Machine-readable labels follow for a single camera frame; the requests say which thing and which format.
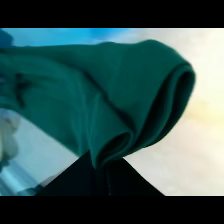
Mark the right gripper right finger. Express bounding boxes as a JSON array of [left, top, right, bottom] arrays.
[[108, 157, 166, 197]]

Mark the green T-shirt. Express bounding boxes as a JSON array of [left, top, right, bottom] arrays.
[[0, 39, 197, 170]]

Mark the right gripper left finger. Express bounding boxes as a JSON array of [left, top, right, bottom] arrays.
[[35, 150, 110, 197]]

